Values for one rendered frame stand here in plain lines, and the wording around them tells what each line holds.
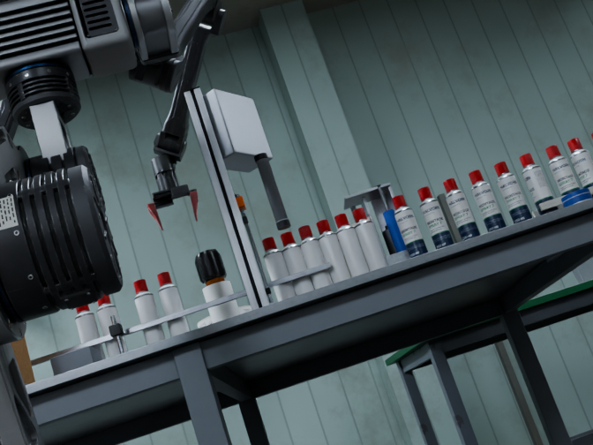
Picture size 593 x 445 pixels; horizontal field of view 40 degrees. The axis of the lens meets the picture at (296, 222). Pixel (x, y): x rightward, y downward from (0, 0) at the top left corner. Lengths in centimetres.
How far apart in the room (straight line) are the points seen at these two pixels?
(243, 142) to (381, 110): 357
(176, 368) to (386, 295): 47
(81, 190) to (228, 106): 119
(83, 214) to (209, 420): 81
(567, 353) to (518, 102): 176
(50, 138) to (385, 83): 434
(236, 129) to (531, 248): 83
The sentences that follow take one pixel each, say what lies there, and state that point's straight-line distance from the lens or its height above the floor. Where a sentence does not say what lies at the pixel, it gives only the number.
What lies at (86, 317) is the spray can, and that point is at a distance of 225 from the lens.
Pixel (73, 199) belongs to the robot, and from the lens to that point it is 103.
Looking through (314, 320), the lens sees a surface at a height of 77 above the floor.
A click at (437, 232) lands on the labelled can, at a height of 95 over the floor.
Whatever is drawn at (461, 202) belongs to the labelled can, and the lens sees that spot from 225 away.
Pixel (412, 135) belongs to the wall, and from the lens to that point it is 564.
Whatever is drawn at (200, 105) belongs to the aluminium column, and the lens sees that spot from 218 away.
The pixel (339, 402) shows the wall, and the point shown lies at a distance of 512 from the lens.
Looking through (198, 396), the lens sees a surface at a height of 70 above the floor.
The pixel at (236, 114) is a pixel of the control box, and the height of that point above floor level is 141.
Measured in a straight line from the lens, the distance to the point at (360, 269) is 217.
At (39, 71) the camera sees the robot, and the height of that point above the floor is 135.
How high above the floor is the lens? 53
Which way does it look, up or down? 15 degrees up
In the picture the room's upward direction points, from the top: 19 degrees counter-clockwise
